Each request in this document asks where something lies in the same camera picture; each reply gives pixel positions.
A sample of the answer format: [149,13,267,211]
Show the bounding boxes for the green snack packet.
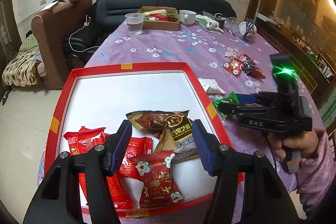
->
[212,91,240,118]

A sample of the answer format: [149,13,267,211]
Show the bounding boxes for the clear plastic cup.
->
[125,13,144,35]

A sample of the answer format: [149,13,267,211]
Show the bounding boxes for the white cable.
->
[68,14,91,52]

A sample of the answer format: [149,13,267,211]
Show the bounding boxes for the purple floral tablecloth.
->
[38,18,326,224]

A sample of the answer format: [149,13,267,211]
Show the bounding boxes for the person's right hand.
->
[268,130,319,161]

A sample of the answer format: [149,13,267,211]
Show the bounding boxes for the small black object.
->
[214,13,227,28]

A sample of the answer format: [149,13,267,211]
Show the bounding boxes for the dark red snack packet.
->
[249,67,265,80]

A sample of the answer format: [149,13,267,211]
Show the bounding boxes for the brown cardboard box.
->
[135,6,180,30]

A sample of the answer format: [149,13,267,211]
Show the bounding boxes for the red packet with small flowers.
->
[223,58,246,78]

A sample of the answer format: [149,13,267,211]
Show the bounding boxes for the carved wooden wardrobe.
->
[0,0,23,54]

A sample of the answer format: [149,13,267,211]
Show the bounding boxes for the brown armchair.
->
[31,0,93,89]

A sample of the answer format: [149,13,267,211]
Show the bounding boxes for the white round bowl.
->
[238,21,254,35]

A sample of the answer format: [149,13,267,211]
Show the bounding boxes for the brown glossy snack packet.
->
[126,110,174,133]

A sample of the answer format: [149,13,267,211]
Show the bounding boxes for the white crumpled wrapper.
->
[205,20,224,33]

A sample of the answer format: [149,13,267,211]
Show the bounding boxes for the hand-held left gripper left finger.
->
[23,120,133,224]

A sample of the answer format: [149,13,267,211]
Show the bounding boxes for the red shallow gift box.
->
[45,62,246,219]

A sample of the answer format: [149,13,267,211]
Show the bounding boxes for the plain red snack packet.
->
[79,174,134,211]
[123,136,153,174]
[64,126,111,159]

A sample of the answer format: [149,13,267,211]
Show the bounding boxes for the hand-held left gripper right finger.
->
[192,119,300,224]

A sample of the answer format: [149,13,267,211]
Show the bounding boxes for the black and white snack packet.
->
[168,110,201,161]

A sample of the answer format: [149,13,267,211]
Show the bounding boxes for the red packet with large flower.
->
[129,152,184,210]

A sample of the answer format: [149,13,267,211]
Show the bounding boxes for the brown patterned blanket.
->
[1,48,44,88]

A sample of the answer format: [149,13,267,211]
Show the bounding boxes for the pink snack packet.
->
[224,50,246,59]

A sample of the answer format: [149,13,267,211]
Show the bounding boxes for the white mug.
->
[179,10,197,26]

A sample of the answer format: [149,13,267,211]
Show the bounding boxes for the person's right forearm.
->
[295,132,336,216]

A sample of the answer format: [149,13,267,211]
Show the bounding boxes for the black leather sofa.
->
[62,0,237,68]

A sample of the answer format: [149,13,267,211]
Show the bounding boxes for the dark blue snack packet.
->
[241,59,256,74]

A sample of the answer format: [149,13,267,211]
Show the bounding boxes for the white paper sheet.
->
[39,2,59,11]

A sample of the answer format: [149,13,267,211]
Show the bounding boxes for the wooden display cabinet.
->
[249,0,336,109]

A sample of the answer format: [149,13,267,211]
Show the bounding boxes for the assorted snacks in cardboard box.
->
[143,9,179,22]

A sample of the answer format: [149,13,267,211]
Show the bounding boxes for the white floral snack packet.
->
[197,77,226,95]

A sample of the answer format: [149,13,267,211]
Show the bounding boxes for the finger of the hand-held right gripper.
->
[218,103,253,119]
[234,93,265,106]

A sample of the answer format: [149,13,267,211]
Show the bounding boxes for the green patterned pillow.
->
[20,34,40,52]

